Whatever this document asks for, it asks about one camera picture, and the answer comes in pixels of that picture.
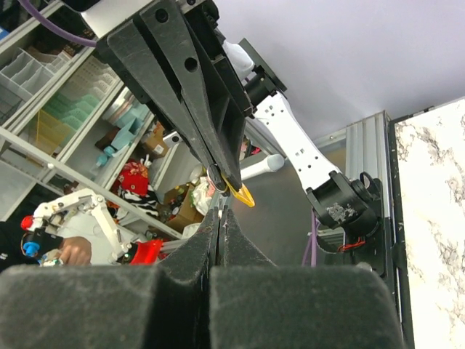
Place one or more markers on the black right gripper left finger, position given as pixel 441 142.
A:
pixel 163 305

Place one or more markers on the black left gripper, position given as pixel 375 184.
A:
pixel 170 55

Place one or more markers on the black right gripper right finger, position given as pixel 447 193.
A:
pixel 255 304

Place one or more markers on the yellow-capped key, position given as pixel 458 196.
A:
pixel 242 194

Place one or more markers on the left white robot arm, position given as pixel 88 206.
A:
pixel 338 202

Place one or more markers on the person's hand in background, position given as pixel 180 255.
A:
pixel 76 251

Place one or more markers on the cardboard box on shelf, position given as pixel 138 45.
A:
pixel 153 142

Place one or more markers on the white metal storage shelf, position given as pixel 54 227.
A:
pixel 67 120

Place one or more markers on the red patterned fabric item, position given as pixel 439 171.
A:
pixel 132 178

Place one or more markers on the white and red teleoperation device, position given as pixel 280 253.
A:
pixel 85 213

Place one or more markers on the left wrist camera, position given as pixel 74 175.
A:
pixel 171 139

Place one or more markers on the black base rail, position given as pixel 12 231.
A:
pixel 399 248

